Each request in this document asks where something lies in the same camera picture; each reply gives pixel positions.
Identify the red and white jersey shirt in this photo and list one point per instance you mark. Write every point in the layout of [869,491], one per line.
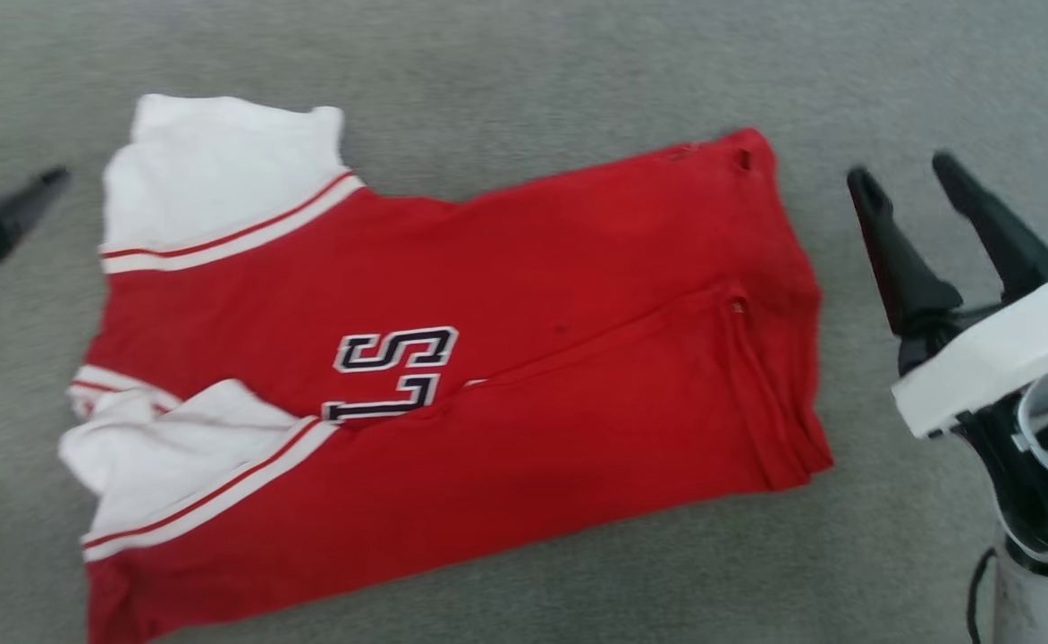
[524,340]

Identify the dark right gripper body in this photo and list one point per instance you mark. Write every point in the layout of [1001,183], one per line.
[935,344]

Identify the grey fabric sofa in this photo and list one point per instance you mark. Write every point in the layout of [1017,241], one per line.
[524,54]

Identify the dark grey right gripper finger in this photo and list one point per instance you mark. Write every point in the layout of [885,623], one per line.
[998,233]
[900,259]

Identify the white right wrist camera cover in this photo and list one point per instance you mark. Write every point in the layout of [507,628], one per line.
[998,358]

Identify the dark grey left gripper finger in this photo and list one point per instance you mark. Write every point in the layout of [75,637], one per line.
[19,215]

